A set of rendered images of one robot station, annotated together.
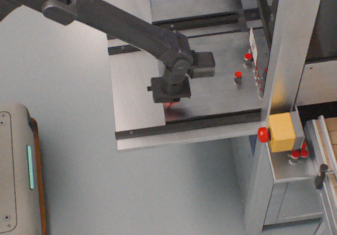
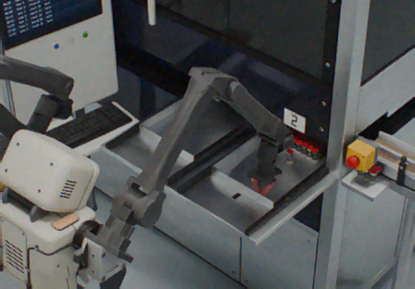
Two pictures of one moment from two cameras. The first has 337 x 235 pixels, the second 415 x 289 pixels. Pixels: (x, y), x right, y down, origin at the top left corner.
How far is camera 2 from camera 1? 1.65 m
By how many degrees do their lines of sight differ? 37
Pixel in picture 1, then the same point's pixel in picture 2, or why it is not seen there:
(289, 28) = (355, 54)
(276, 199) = (341, 274)
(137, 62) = (207, 187)
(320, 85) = (367, 107)
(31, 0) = (223, 85)
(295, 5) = (358, 31)
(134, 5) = not seen: hidden behind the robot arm
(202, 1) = (210, 131)
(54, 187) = not seen: outside the picture
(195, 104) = (277, 188)
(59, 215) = not seen: outside the picture
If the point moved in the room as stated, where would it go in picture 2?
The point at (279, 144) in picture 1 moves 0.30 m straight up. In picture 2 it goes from (368, 159) to (379, 79)
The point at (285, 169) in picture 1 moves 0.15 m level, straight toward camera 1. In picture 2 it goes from (372, 188) to (396, 218)
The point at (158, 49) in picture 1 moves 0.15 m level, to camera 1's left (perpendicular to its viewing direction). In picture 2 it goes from (270, 121) to (234, 144)
